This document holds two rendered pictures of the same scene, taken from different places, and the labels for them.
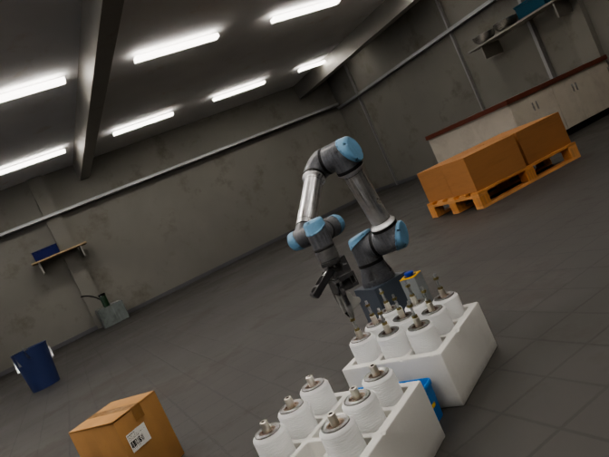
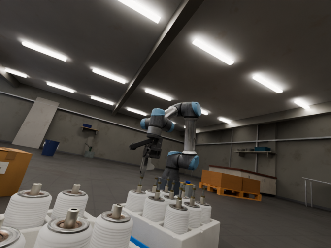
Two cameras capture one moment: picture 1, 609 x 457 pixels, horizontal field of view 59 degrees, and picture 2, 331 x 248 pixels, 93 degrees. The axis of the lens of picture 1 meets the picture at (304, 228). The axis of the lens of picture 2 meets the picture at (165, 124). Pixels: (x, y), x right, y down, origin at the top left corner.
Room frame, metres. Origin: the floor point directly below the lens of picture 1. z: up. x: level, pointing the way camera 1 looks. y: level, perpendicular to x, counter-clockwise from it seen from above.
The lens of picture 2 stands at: (1.01, -0.10, 0.40)
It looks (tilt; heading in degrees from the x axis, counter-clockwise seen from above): 14 degrees up; 1
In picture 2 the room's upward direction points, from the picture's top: 11 degrees clockwise
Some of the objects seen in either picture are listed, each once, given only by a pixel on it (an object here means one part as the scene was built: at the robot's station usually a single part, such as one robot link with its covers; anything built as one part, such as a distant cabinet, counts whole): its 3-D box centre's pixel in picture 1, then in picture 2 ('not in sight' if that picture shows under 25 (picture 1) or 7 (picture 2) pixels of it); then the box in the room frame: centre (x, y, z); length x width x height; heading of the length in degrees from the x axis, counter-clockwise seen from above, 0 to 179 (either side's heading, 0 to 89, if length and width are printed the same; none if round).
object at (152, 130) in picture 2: (327, 255); (153, 132); (1.87, -0.03, 0.56); 0.08 x 0.08 x 0.05
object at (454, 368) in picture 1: (420, 357); (165, 233); (1.88, -0.19, 0.09); 0.39 x 0.39 x 0.18; 52
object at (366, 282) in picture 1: (374, 270); (171, 173); (2.38, -0.20, 0.35); 0.15 x 0.15 x 0.10
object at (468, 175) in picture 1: (494, 166); (229, 184); (5.35, -1.97, 0.24); 1.34 x 0.96 x 0.48; 115
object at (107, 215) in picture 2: (376, 374); (115, 217); (1.48, -0.01, 0.25); 0.08 x 0.08 x 0.01
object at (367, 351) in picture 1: (371, 361); (134, 212); (1.86, -0.02, 0.16); 0.10 x 0.10 x 0.18
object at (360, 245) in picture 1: (364, 246); (174, 159); (2.37, -0.21, 0.47); 0.13 x 0.12 x 0.14; 57
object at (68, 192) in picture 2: (313, 384); (74, 193); (1.62, 0.18, 0.25); 0.08 x 0.08 x 0.01
